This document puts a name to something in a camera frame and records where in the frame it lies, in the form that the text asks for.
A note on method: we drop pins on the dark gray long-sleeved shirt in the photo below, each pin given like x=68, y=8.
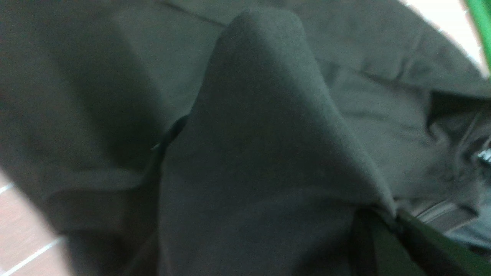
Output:
x=230, y=134

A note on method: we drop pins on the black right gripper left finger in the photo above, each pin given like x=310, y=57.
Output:
x=376, y=250

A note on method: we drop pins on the green backdrop cloth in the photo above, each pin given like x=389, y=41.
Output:
x=480, y=13

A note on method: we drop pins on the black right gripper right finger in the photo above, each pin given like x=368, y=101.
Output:
x=436, y=254

